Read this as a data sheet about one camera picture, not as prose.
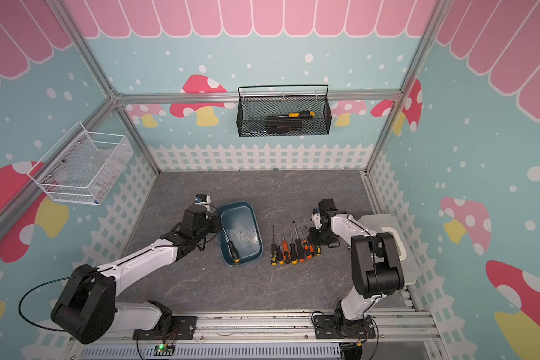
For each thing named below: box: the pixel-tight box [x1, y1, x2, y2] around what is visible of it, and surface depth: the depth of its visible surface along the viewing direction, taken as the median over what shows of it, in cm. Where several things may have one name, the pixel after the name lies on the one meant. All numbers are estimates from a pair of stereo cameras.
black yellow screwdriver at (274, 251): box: [270, 224, 279, 267], surface depth 91 cm
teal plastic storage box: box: [218, 200, 264, 267], surface depth 93 cm
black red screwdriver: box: [279, 222, 292, 264], surface depth 91 cm
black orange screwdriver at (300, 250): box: [292, 220, 306, 264], surface depth 91 cm
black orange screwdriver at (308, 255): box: [303, 225, 313, 260], surface depth 93 cm
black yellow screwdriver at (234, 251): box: [227, 240, 241, 263], surface depth 91 cm
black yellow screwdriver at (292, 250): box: [289, 226, 298, 265], surface depth 91 cm
